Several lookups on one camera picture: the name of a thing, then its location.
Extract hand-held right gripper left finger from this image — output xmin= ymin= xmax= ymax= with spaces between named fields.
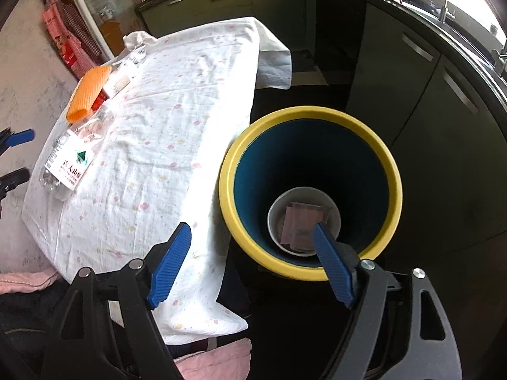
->
xmin=40 ymin=222 xmax=192 ymax=380

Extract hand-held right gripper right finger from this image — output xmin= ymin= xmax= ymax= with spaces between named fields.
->
xmin=313 ymin=224 xmax=464 ymax=380

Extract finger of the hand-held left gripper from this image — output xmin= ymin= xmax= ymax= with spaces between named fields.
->
xmin=0 ymin=167 xmax=31 ymax=199
xmin=0 ymin=128 xmax=35 ymax=155

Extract yellow rimmed blue bin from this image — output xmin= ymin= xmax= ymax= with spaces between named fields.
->
xmin=219 ymin=106 xmax=403 ymax=283

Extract white labelled plastic water bottle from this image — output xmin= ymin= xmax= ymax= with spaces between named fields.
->
xmin=40 ymin=115 xmax=113 ymax=200

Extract pinkish folded paper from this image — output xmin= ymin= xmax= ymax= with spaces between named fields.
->
xmin=280 ymin=203 xmax=326 ymax=252

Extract white paper cup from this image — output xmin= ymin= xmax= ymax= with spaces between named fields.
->
xmin=267 ymin=187 xmax=341 ymax=257

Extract orange waffle sponge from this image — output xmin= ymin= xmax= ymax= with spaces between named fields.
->
xmin=65 ymin=65 xmax=112 ymax=123

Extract small red packet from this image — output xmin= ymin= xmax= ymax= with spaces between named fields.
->
xmin=90 ymin=89 xmax=109 ymax=111

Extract pink printed apron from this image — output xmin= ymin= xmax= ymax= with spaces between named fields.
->
xmin=42 ymin=0 xmax=82 ymax=78

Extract crumpled clear plastic bottle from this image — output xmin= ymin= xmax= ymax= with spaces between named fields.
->
xmin=104 ymin=45 xmax=148 ymax=98

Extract red checked apron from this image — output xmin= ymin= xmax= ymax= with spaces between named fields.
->
xmin=55 ymin=0 xmax=104 ymax=69

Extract white dotted tablecloth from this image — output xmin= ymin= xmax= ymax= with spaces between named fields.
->
xmin=22 ymin=16 xmax=292 ymax=345

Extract dark trousers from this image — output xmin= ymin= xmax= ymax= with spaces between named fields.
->
xmin=0 ymin=281 xmax=131 ymax=380

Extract white framed glass door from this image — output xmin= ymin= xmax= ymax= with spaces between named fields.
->
xmin=65 ymin=0 xmax=159 ymax=58

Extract green sink side cabinet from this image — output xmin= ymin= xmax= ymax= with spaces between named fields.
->
xmin=344 ymin=2 xmax=507 ymax=206

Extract green stove side cabinet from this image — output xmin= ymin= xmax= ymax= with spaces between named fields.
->
xmin=137 ymin=0 xmax=318 ymax=38

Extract chrome kitchen faucet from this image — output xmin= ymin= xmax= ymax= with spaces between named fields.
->
xmin=438 ymin=0 xmax=456 ymax=24

